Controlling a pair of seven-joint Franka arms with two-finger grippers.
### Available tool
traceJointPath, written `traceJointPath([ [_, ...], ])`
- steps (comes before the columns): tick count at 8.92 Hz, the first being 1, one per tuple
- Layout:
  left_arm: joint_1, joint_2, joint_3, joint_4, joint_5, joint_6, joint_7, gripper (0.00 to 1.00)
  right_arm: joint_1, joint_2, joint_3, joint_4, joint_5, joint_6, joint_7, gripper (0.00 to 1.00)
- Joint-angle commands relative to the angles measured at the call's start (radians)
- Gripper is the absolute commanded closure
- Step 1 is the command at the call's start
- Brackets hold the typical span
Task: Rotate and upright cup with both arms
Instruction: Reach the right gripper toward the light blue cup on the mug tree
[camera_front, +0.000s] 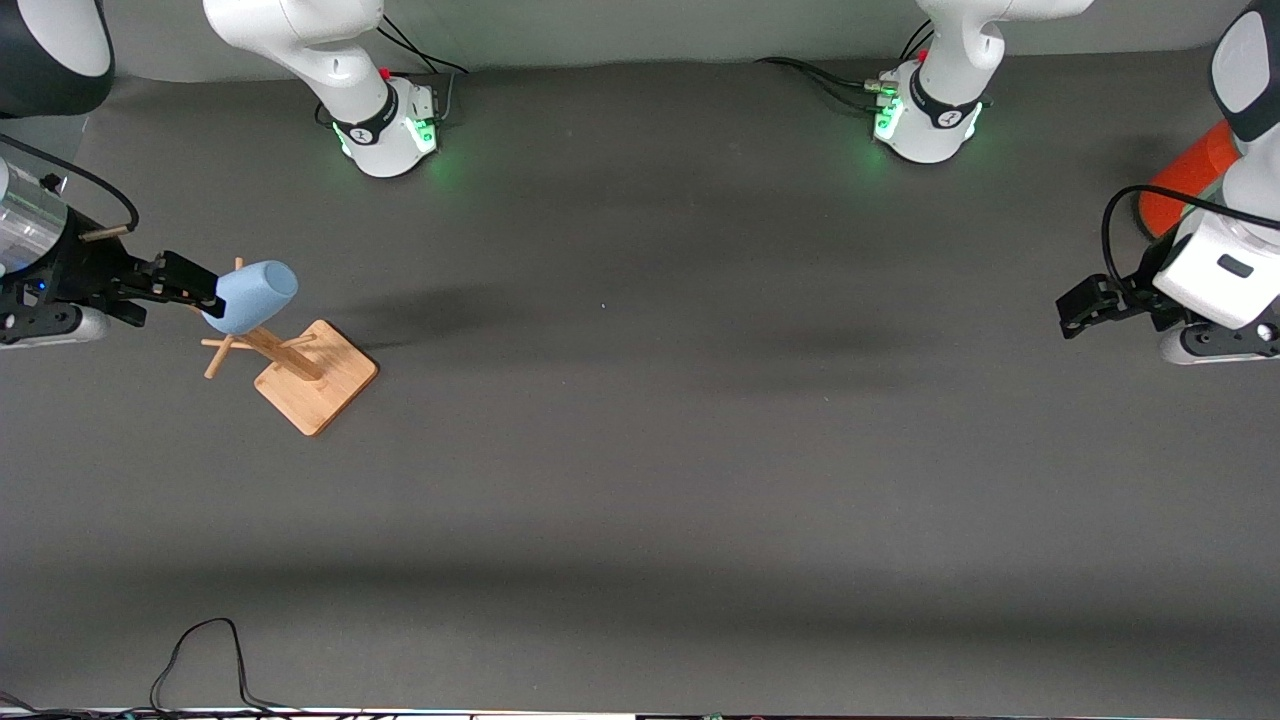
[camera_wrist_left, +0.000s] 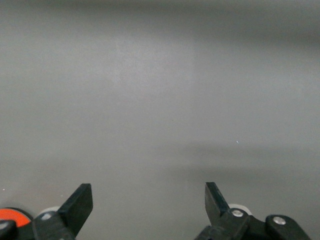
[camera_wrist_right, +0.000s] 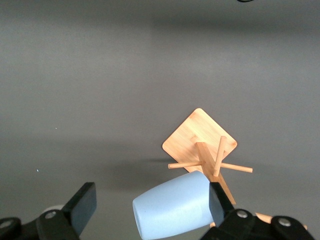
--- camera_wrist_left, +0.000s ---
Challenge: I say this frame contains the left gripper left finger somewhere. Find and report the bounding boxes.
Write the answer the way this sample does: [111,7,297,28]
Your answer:
[31,183,94,240]

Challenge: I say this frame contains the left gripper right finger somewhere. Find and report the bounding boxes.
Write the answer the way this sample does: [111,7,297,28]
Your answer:
[194,181,268,240]

